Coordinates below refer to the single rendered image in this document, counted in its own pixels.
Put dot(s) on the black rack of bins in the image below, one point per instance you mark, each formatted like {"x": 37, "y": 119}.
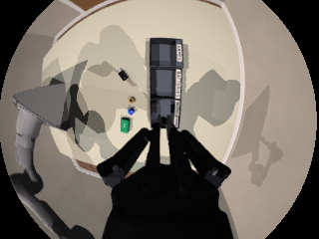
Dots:
{"x": 166, "y": 74}

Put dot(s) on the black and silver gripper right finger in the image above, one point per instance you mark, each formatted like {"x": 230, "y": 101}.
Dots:
{"x": 184, "y": 147}

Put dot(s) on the small blue cube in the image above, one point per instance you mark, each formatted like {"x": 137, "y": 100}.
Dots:
{"x": 131, "y": 111}

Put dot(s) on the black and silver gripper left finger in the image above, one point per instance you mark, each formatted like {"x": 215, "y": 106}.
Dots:
{"x": 114, "y": 169}

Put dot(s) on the green nine-volt battery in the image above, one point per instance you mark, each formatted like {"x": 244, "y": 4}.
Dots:
{"x": 125, "y": 125}

